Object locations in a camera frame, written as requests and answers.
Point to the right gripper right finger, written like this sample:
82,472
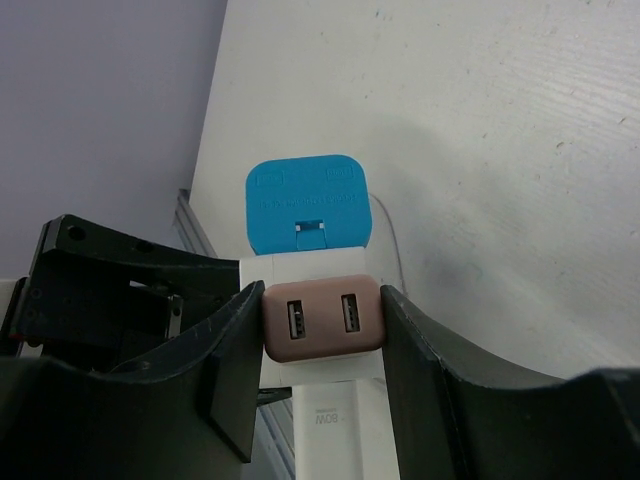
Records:
461,412

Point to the white cube power socket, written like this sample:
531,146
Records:
301,266

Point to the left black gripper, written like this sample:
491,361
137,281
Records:
96,297

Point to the blue plug adapter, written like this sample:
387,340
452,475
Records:
306,204

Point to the white power brick charger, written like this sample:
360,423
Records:
343,430

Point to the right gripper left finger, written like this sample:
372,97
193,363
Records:
184,410

